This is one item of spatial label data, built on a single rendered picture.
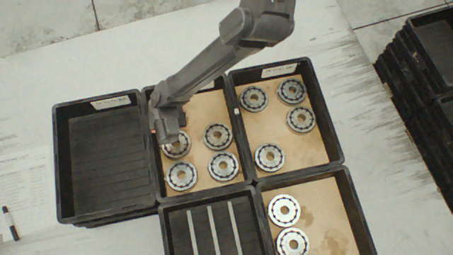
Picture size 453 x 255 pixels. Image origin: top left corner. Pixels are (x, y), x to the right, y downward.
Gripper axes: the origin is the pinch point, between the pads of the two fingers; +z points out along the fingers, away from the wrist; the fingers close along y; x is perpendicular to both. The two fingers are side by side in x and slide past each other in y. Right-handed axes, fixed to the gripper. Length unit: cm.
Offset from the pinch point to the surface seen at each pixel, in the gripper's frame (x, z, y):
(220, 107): 7.8, 13.2, 16.6
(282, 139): -8.1, 12.9, 36.0
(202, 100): 11.7, 13.2, 10.7
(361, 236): -44, 5, 51
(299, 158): -15.6, 12.5, 40.0
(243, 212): -30.1, 10.6, 17.9
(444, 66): 23, 53, 131
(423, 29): 46, 55, 129
